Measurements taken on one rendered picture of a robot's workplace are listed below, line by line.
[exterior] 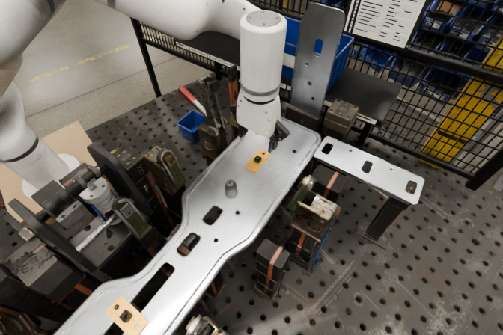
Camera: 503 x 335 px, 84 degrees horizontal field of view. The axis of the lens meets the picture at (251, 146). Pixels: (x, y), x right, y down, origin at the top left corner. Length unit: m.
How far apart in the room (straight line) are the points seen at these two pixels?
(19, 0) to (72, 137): 0.76
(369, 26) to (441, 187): 0.68
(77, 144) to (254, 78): 0.89
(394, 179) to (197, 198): 0.53
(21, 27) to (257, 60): 0.40
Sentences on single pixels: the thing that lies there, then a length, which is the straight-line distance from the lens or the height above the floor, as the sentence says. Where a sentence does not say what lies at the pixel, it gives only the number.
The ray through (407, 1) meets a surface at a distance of 1.02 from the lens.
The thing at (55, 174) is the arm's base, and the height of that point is 0.86.
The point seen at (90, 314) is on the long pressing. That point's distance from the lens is 0.71.
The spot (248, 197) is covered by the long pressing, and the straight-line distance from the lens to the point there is 0.73.
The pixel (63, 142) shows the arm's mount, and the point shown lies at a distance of 1.32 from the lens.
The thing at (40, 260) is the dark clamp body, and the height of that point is 1.08.
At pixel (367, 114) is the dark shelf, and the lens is 0.96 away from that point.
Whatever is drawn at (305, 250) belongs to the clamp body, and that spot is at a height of 0.81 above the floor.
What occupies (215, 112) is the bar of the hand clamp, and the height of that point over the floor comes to 1.11.
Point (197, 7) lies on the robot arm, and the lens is 0.52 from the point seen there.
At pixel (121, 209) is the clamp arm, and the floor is 1.09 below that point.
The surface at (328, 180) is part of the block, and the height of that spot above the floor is 0.98.
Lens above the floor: 1.63
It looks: 49 degrees down
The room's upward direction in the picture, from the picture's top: straight up
